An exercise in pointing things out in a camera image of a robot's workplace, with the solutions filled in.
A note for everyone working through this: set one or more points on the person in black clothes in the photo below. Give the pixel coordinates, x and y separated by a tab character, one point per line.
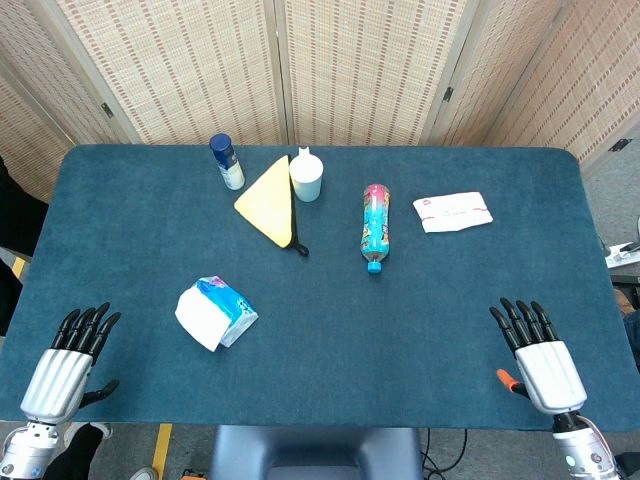
17	215

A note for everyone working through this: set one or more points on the yellow folded cloth black trim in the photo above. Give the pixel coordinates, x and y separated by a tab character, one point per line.
267	205

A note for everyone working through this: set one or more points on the white wet wipes pack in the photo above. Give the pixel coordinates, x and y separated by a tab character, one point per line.
452	211

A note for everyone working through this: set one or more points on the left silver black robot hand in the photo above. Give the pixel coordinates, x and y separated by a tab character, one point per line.
56	382

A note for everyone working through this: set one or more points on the white bottle with blue cap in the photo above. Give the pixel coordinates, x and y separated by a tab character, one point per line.
230	167

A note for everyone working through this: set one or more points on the dark metal screen hinge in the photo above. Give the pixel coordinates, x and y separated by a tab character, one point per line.
107	110
619	145
448	94

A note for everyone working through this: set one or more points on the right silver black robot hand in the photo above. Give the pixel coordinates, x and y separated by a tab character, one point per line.
550	372

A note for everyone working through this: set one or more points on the white plastic cup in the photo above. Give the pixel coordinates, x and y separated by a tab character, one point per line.
306	180

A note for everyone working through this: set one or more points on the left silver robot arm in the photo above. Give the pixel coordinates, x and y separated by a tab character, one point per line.
27	450

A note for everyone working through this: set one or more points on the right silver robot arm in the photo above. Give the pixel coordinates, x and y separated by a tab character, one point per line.
585	447

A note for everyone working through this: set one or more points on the white tissue sheet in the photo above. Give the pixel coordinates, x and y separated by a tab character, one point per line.
200	317

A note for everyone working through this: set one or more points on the woven folding screen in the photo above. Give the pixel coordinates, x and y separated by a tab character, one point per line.
210	70

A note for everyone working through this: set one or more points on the colourful bottle with blue cap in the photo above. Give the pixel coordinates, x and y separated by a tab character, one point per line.
376	220

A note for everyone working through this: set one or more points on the blue table cloth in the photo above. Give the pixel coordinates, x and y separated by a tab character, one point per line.
350	340

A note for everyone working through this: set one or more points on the white power strip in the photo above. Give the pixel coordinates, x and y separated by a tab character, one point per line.
622	252

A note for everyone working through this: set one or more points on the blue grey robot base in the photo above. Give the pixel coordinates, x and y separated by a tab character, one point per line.
315	452

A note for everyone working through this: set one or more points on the blue white wipes pack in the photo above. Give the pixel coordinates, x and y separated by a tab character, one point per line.
234	307

